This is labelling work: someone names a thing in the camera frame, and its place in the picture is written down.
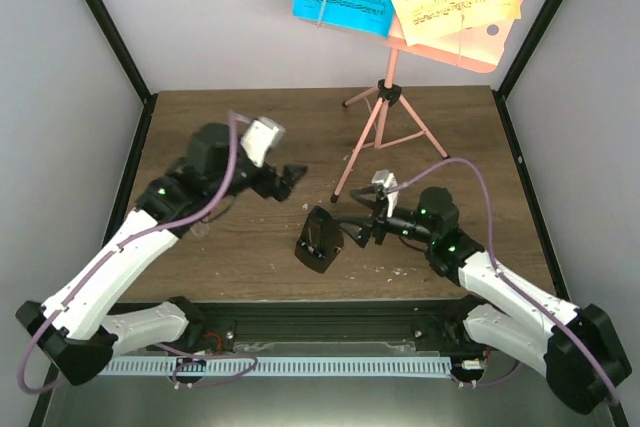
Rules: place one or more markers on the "black frame post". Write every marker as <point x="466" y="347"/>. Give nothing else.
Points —
<point x="113" y="37"/>
<point x="535" y="34"/>

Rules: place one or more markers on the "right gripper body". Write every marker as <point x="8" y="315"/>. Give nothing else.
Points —
<point x="379" y="219"/>

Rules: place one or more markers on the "left black frame post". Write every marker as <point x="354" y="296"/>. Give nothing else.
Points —
<point x="113" y="37"/>

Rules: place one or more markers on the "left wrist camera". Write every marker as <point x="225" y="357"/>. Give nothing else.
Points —
<point x="262" y="135"/>

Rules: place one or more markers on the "black metronome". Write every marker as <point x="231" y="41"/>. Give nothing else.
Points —
<point x="320" y="241"/>

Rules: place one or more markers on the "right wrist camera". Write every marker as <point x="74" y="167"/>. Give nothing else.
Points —
<point x="385" y="180"/>

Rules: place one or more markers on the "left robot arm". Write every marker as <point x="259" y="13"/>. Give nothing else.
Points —
<point x="74" y="327"/>

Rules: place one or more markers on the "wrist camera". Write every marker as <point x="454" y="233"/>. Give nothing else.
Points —
<point x="385" y="180"/>
<point x="262" y="135"/>

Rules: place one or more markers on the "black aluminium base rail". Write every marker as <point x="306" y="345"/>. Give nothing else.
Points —
<point x="430" y="324"/>

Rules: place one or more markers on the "light blue slotted cable duct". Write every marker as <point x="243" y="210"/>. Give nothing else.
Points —
<point x="397" y="367"/>

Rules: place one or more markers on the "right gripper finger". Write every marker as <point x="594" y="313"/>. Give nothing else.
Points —
<point x="373" y="197"/>
<point x="356" y="229"/>

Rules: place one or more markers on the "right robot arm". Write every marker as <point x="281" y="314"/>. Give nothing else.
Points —
<point x="576" y="349"/>

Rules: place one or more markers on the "right black frame post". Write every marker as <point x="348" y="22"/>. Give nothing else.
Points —
<point x="535" y="34"/>

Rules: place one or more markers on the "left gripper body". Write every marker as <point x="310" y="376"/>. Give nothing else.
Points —
<point x="267" y="188"/>

